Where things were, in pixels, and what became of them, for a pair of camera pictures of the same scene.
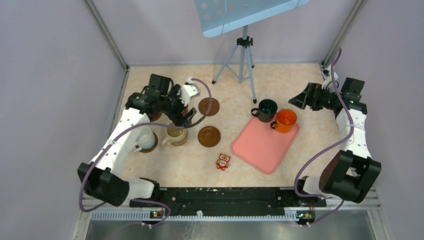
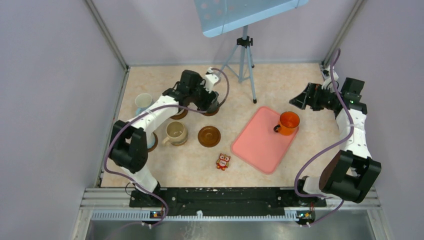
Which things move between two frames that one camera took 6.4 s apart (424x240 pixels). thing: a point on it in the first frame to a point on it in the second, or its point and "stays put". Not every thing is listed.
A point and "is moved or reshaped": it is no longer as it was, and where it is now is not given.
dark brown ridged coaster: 185,111 stays put
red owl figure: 223,162 stays put
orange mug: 285,119 is moved or reshaped
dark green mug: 266,111 to 214,105
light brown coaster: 181,144 stays put
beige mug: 175,136 stays put
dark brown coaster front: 209,136 stays put
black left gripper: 177,118 to 205,103
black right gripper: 309,97 stays put
